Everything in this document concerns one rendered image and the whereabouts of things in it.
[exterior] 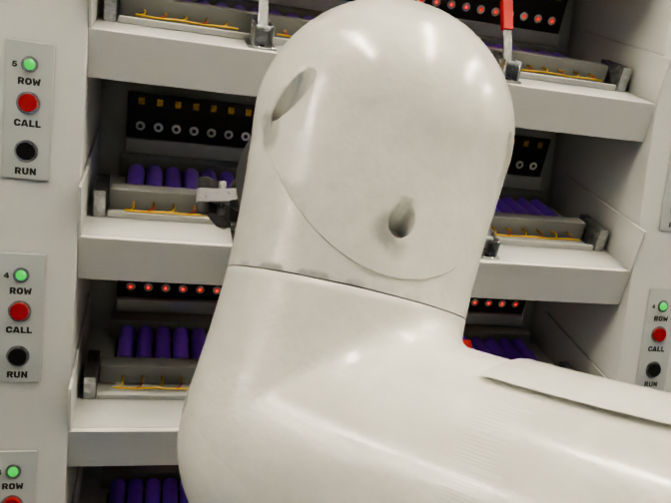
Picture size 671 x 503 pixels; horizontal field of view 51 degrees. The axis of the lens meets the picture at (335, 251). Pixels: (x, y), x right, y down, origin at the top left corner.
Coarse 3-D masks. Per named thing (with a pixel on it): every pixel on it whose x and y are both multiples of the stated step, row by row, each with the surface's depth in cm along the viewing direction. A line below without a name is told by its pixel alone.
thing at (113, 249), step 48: (96, 144) 77; (144, 144) 83; (192, 144) 84; (96, 192) 70; (576, 192) 93; (96, 240) 66; (144, 240) 68; (192, 240) 69; (624, 240) 83; (480, 288) 78; (528, 288) 79; (576, 288) 81; (624, 288) 82
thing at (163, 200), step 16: (112, 192) 72; (128, 192) 72; (144, 192) 72; (160, 192) 73; (176, 192) 74; (192, 192) 74; (112, 208) 73; (128, 208) 73; (144, 208) 73; (160, 208) 74; (176, 208) 74; (192, 208) 74; (496, 224) 84; (512, 224) 84; (528, 224) 85; (544, 224) 85; (560, 224) 86; (576, 224) 86; (576, 240) 85
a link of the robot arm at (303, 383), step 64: (256, 320) 25; (320, 320) 24; (384, 320) 24; (448, 320) 26; (192, 384) 27; (256, 384) 24; (320, 384) 23; (384, 384) 22; (448, 384) 22; (512, 384) 21; (576, 384) 20; (192, 448) 25; (256, 448) 23; (320, 448) 22; (384, 448) 21; (448, 448) 20; (512, 448) 19; (576, 448) 18; (640, 448) 18
